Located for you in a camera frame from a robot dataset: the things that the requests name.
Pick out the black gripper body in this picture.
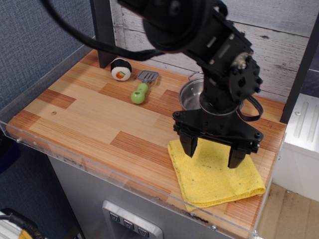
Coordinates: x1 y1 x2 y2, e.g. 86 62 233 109
172 103 263 153

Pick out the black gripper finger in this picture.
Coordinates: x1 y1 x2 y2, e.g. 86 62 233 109
228 147 246 169
179 134 198 157

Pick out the yellow towel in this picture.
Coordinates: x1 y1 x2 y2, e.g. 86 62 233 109
167 139 266 212

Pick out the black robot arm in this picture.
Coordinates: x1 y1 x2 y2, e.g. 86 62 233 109
120 0 263 169

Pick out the stainless steel pot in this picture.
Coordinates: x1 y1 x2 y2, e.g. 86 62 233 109
178 71 246 112

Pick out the white appliance on right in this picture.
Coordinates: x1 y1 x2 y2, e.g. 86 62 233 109
272 94 319 201

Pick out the plush sushi roll toy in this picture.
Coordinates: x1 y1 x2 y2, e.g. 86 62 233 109
111 58 132 81

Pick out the silver dispenser panel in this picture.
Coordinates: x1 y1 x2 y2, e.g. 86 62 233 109
102 200 163 239

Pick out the yellow object bottom left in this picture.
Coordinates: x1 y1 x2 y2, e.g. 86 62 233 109
18 229 43 239

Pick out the green handled toy spatula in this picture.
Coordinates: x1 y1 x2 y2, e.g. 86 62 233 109
131 70 159 105

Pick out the clear acrylic guard rail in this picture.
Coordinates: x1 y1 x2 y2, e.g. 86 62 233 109
0 39 287 239

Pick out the dark right frame post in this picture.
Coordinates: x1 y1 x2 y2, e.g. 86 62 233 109
280 15 319 124

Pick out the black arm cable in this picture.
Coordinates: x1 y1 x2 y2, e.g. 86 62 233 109
41 0 166 62

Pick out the dark vertical frame post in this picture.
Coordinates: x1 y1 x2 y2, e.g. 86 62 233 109
89 0 118 69

